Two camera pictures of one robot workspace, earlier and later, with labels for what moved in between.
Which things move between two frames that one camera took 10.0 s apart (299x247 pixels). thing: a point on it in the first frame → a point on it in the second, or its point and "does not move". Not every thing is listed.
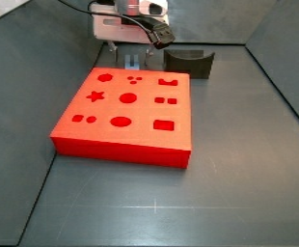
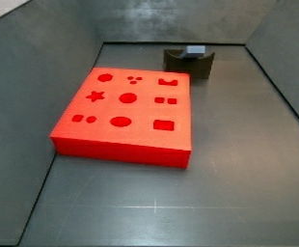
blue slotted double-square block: x=128 y=63 → x=192 y=51
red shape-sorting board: x=131 y=115 does not move
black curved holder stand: x=194 y=61 does not move
